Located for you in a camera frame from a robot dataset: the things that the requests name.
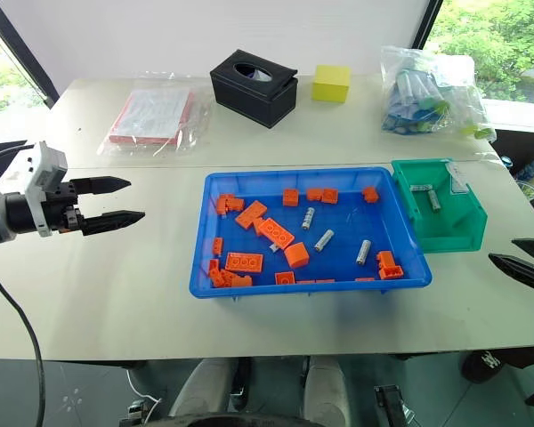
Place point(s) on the small square orange block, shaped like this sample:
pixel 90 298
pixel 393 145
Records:
pixel 290 197
pixel 370 194
pixel 329 195
pixel 314 194
pixel 285 278

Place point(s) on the green plastic bin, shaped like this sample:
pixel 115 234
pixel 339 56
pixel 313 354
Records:
pixel 449 227

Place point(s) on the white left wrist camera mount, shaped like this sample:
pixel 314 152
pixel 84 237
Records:
pixel 42 166

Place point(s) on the yellow cube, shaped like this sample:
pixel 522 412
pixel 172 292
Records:
pixel 330 84

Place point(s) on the white label card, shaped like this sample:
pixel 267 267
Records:
pixel 456 175

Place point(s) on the silver right robot leg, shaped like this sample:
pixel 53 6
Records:
pixel 327 391

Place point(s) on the clear bag with blue parts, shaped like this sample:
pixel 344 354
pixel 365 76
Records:
pixel 420 98

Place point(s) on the silver AA battery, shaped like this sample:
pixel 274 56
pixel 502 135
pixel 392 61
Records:
pixel 274 247
pixel 364 252
pixel 308 218
pixel 324 240
pixel 422 188
pixel 434 201

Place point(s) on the orange L-shaped plastic brick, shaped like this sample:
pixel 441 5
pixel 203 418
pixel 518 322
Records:
pixel 389 266

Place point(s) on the black cap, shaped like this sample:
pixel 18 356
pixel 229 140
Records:
pixel 483 364

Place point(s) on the curved orange block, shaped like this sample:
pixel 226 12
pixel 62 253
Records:
pixel 297 255

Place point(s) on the flat orange studded plate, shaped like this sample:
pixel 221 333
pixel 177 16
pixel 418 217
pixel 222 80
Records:
pixel 245 262

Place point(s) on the clear bag with papers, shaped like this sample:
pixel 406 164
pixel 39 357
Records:
pixel 153 115

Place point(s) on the silver left robot leg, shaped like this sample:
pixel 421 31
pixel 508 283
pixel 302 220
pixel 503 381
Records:
pixel 204 387

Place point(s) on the black metal bracket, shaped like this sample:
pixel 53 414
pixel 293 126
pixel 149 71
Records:
pixel 394 405

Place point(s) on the black tissue box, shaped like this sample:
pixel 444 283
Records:
pixel 249 95

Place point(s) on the silver robot leg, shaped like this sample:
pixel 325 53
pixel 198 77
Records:
pixel 204 387
pixel 327 391

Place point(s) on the blue plastic tray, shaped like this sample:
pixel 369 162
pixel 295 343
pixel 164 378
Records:
pixel 338 222

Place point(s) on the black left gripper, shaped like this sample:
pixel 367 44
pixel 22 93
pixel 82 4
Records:
pixel 61 209

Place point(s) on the black window frame post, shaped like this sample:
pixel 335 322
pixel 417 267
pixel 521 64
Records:
pixel 20 49
pixel 427 22

